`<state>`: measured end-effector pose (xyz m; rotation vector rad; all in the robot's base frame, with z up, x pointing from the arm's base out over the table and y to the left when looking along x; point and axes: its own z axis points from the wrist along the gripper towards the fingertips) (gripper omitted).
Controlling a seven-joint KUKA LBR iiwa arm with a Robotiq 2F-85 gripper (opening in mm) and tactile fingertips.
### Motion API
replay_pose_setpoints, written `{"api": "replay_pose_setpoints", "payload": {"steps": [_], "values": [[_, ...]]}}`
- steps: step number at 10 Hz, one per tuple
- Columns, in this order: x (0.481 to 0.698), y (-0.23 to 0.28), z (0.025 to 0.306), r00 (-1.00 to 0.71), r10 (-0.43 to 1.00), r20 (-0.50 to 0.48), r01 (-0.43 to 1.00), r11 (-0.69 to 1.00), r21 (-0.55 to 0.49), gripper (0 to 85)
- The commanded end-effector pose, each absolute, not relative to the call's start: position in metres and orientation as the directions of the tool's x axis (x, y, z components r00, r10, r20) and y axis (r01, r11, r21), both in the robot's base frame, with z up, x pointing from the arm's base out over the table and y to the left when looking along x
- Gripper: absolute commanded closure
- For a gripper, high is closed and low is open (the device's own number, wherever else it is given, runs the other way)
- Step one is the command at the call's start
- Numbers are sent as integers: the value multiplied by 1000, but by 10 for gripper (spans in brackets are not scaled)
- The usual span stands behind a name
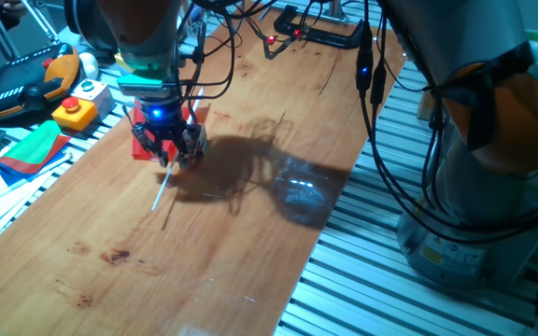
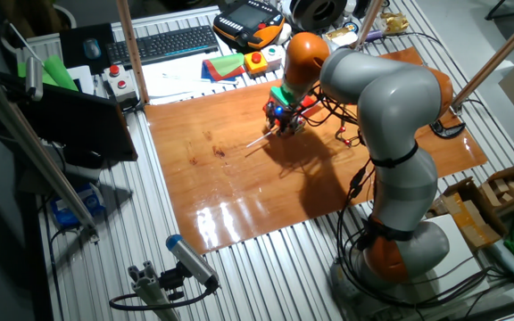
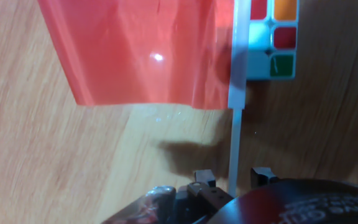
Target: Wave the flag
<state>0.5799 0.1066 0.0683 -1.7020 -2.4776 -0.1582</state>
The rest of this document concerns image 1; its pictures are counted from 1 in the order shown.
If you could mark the silver metal post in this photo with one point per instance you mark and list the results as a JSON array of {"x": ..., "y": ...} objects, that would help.
[{"x": 336, "y": 9}]

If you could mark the black orange teach pendant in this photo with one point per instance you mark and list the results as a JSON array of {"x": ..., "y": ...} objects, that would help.
[{"x": 21, "y": 79}]

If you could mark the red flag with white stick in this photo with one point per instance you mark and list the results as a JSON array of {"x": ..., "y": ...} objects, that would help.
[{"x": 199, "y": 114}]

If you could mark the black round reel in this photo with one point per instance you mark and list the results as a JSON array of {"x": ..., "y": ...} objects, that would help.
[{"x": 82, "y": 23}]

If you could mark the yellow box with red button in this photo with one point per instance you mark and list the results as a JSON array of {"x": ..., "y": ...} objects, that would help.
[{"x": 75, "y": 116}]

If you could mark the orange wooden board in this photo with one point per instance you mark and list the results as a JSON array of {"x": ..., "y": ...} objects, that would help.
[{"x": 250, "y": 261}]

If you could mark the tan wooden block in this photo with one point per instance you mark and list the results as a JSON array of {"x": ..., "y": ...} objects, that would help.
[{"x": 425, "y": 109}]

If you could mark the folded green red blue flags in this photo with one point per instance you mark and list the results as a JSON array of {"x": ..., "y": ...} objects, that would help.
[{"x": 31, "y": 149}]

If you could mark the person's hand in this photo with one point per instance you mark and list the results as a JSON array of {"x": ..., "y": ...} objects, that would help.
[{"x": 12, "y": 7}]

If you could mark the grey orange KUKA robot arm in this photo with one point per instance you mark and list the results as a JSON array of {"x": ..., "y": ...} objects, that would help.
[{"x": 484, "y": 28}]

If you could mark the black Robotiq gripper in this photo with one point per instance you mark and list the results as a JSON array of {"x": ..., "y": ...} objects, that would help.
[{"x": 161, "y": 121}]

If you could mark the white box with green button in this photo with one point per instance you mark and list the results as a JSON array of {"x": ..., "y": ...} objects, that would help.
[{"x": 96, "y": 95}]

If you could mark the black C-clamp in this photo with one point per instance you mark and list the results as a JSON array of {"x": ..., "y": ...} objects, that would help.
[{"x": 334, "y": 37}]

